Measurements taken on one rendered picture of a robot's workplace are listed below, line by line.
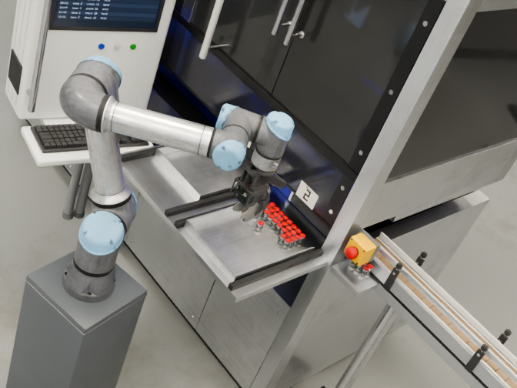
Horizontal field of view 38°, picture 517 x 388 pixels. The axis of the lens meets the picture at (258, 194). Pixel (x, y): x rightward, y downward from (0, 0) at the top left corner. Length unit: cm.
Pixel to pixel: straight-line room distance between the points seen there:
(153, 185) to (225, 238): 31
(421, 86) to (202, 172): 88
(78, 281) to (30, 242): 132
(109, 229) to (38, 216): 153
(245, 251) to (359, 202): 39
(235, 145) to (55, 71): 105
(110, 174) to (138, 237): 124
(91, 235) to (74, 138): 70
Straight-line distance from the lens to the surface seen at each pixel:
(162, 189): 247
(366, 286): 245
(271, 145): 192
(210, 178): 258
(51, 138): 266
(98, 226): 207
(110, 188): 212
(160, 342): 318
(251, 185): 200
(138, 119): 182
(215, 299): 298
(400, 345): 368
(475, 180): 293
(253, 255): 235
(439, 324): 239
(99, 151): 205
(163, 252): 318
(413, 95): 212
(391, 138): 218
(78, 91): 187
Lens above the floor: 240
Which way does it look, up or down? 36 degrees down
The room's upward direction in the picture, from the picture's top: 22 degrees clockwise
